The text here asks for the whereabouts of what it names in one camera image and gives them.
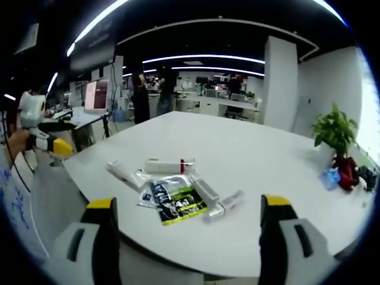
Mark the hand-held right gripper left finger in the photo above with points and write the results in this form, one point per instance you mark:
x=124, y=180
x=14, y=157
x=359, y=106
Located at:
x=89, y=252

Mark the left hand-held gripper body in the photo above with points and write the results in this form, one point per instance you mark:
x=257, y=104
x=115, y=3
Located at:
x=31, y=108

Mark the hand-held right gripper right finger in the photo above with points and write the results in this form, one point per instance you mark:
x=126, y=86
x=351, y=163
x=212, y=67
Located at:
x=285, y=252

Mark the large white skincare tube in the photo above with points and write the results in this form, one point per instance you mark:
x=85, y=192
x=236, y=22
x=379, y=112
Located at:
x=123, y=173

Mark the slim white skincare tube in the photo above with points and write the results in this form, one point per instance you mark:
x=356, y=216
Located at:
x=233, y=199

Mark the small clear skincare sachet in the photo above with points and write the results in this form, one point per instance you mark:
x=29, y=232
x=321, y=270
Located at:
x=145, y=199

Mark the short white skincare bottle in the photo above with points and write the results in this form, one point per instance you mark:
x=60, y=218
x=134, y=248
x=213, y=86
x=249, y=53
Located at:
x=214, y=214

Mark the clear plastic skincare packet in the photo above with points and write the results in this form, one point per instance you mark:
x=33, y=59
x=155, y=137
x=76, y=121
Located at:
x=142, y=178

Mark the black green skincare sachet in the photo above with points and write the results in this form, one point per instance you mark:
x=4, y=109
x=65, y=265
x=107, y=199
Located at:
x=178, y=200

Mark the white skincare box red band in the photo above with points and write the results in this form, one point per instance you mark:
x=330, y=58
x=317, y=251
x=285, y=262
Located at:
x=166, y=166

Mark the blue water bottle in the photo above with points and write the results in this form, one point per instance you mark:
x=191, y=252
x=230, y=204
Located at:
x=119, y=112

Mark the person's left hand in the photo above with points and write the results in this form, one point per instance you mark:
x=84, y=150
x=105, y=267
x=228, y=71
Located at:
x=18, y=141

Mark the white office desk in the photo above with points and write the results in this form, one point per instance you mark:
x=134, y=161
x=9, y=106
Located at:
x=86, y=117

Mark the pink computer monitor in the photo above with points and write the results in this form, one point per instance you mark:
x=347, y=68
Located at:
x=96, y=95

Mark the blue cloth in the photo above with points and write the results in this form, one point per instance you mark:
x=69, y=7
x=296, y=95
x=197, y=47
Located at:
x=330, y=179

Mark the red cloth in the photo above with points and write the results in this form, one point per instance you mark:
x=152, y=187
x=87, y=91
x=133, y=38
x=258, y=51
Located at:
x=345, y=175

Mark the long ceiling light strip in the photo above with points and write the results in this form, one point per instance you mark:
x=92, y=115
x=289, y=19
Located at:
x=92, y=26

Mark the dark cloth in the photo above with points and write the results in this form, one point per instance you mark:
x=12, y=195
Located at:
x=367, y=178

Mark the green potted plant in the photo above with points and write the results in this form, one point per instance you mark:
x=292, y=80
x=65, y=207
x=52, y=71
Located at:
x=337, y=130

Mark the curved ceiling light strip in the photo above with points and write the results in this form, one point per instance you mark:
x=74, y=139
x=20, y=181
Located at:
x=205, y=57

